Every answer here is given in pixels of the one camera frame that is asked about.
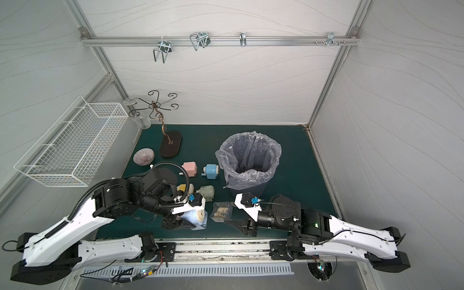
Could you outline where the clear sharpener tray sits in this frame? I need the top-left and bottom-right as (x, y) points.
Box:
(210, 202), (233, 222)

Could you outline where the green pencil sharpener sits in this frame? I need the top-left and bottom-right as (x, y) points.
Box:
(197, 186), (215, 202)

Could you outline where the light blue pencil sharpener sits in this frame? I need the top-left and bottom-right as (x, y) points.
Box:
(181, 210), (208, 231)

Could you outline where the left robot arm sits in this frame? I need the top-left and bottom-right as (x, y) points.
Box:
(10, 162), (205, 285)

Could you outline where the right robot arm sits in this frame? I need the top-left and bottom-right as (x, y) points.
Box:
(225, 193), (411, 273)

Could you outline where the pink pencil sharpener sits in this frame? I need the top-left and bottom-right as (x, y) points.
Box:
(182, 161), (198, 177)

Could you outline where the grey trash bin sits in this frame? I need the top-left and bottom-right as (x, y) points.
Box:
(225, 182), (268, 201)

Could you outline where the pink patterned bowl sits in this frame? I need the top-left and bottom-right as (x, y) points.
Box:
(133, 148), (155, 166)

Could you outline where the clear plastic bin liner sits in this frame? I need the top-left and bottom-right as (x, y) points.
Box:
(215, 131), (282, 192)

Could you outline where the bronze mug tree stand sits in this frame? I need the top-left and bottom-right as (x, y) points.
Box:
(124, 89), (182, 158)

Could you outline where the green mat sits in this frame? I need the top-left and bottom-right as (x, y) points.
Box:
(97, 124), (338, 240)

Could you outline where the clear glass cup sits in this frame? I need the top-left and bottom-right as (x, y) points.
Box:
(123, 97), (151, 130)

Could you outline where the metal hook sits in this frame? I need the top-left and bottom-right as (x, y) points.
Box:
(239, 32), (247, 47)
(189, 31), (211, 51)
(153, 37), (172, 64)
(314, 32), (347, 47)

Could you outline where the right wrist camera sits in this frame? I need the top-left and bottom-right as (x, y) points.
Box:
(234, 193), (262, 222)

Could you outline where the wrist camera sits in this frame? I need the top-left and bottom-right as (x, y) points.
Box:
(234, 193), (262, 222)
(171, 193), (206, 215)

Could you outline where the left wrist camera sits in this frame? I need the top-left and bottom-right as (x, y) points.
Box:
(171, 193), (206, 215)

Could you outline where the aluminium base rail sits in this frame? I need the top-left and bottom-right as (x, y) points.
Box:
(72, 237), (370, 267)

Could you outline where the white wire basket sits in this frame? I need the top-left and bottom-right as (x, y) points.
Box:
(13, 96), (128, 187)

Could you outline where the aluminium top rail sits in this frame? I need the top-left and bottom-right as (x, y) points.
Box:
(79, 27), (360, 48)

